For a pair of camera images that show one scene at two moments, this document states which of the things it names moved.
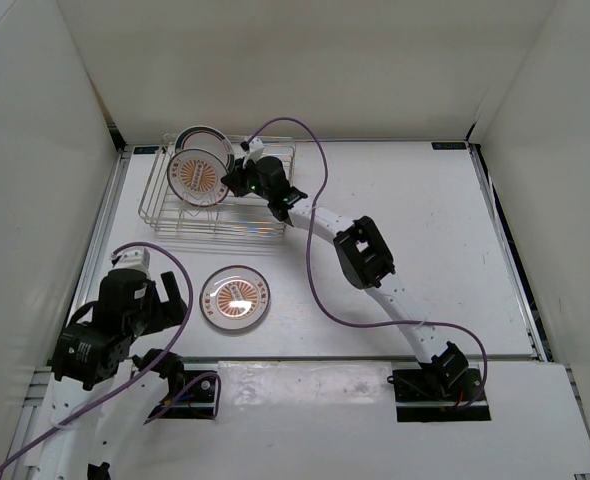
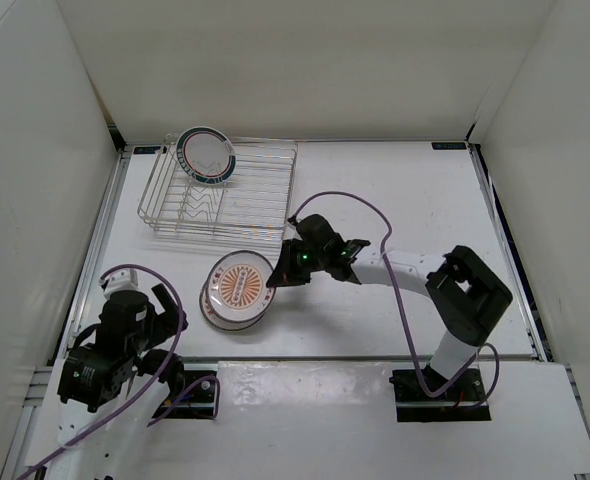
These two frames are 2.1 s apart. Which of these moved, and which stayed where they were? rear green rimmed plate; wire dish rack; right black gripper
Moved: right black gripper
Stayed: rear green rimmed plate; wire dish rack
